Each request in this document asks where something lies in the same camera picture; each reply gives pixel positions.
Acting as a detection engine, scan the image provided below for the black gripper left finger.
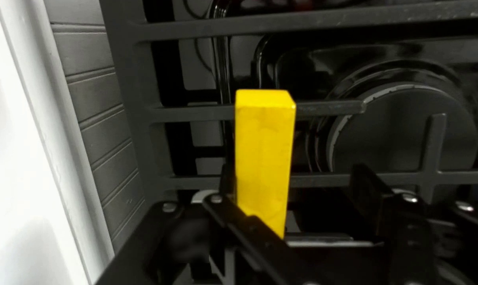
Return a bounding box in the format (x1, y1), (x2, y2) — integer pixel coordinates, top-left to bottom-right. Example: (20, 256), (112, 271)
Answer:
(201, 192), (356, 285)

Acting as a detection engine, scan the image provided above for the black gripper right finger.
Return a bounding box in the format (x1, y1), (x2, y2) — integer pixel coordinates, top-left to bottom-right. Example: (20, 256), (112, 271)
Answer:
(348, 164), (441, 285)

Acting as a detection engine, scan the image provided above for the yellow rectangular block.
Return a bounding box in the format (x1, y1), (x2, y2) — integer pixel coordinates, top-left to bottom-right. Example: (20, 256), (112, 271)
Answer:
(232, 88), (297, 241)

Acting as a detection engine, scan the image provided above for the large black burner cap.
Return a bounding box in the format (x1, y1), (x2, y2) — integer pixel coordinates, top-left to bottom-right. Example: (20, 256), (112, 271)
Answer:
(307, 58), (478, 176)

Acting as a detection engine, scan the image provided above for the black gas stove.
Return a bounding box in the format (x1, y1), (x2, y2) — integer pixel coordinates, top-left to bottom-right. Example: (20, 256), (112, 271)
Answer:
(98, 0), (478, 285)

